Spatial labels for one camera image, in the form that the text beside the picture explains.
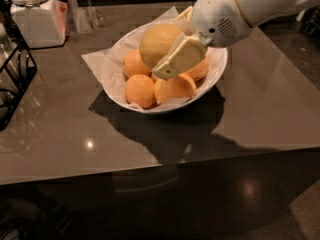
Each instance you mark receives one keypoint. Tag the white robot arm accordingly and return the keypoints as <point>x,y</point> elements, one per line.
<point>261,11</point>

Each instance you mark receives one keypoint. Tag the small orange in middle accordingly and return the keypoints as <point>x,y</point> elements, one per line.
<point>154,77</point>

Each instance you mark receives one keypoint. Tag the white ceramic bowl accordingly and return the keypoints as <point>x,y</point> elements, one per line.
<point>110,73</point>

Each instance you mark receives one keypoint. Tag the orange at front right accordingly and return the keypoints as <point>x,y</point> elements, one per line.
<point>183,86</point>

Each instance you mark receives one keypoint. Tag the large yellowish orange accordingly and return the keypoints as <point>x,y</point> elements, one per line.
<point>156,43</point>

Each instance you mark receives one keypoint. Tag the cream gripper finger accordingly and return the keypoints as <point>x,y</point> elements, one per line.
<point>183,21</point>
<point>186,52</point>

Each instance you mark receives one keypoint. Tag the black wire rack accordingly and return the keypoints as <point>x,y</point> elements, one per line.
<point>17,66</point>

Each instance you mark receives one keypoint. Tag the white lidded canister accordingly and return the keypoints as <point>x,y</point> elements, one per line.
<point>42,23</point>

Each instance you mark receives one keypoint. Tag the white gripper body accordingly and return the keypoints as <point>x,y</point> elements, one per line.
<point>218,15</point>

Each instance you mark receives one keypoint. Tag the orange at front left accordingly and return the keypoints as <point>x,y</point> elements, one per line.
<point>139,89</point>

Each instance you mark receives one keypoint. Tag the white paper liner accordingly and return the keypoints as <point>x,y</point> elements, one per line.
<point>93,60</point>

